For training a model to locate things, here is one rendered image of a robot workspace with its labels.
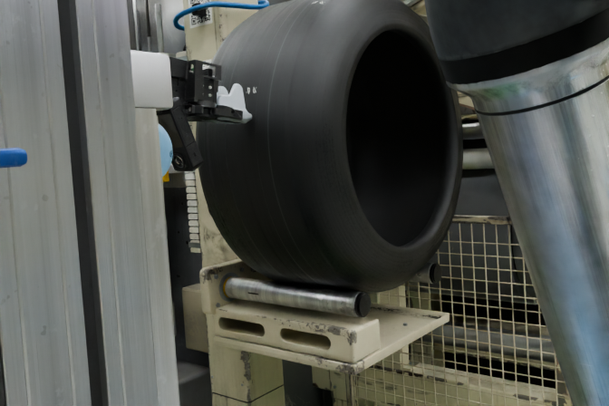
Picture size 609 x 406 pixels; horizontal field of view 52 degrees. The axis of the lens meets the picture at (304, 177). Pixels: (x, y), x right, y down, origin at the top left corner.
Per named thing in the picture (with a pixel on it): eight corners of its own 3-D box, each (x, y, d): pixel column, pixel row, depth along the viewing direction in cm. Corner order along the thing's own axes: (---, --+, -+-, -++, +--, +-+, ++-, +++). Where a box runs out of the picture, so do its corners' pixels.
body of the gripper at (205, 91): (226, 66, 94) (161, 50, 85) (225, 122, 94) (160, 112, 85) (193, 72, 99) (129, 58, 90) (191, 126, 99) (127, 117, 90)
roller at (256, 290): (221, 299, 131) (219, 278, 131) (236, 294, 135) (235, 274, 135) (359, 320, 109) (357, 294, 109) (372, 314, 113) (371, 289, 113)
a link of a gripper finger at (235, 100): (264, 87, 102) (222, 78, 95) (264, 123, 102) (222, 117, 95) (250, 89, 104) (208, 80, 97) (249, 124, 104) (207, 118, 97)
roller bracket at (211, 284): (201, 314, 130) (198, 268, 130) (317, 275, 161) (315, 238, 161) (212, 316, 128) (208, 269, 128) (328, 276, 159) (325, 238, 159)
